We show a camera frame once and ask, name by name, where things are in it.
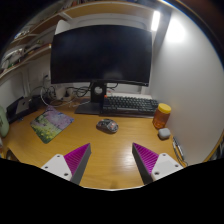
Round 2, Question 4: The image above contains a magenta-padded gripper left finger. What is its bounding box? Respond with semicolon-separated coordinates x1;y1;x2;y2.
40;142;92;186

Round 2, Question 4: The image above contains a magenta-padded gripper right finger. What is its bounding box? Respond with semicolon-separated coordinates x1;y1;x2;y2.
131;142;184;185

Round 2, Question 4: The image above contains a transparent computer mouse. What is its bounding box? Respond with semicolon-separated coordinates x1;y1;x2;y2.
96;117;120;134

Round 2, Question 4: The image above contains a floral print mouse pad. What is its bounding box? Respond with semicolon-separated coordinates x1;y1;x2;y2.
29;105;75;145

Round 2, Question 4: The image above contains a dark pen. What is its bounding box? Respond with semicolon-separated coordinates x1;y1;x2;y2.
172;136;185;162

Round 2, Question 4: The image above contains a small grey earbuds case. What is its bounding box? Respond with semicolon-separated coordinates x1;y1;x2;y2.
157;127;172;141

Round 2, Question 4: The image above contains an orange jar with yellow lid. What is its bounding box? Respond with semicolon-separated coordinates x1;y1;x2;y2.
152;102;172;130

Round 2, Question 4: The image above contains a black mechanical keyboard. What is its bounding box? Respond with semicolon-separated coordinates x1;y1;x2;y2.
101;95;160;118

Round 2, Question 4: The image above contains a white power strip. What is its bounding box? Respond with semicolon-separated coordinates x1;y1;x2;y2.
54;87;76;102

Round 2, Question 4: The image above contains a silver mini computer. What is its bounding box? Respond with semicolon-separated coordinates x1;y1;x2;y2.
14;97;31;116

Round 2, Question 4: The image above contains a black box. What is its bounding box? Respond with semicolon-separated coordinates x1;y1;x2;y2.
5;94;43;124

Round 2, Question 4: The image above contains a pale green water bottle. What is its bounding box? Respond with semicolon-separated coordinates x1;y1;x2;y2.
0;105;10;138

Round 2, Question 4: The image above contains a black computer monitor with stand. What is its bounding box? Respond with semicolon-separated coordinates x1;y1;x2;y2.
49;24;153;116

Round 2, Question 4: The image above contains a white light bar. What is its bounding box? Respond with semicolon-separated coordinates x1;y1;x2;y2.
150;10;161;33

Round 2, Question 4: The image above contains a white cable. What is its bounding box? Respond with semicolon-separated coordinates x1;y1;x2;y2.
39;87;92;108

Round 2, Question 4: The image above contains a wooden wall shelf unit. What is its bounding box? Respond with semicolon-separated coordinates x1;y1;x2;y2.
0;0;158;83

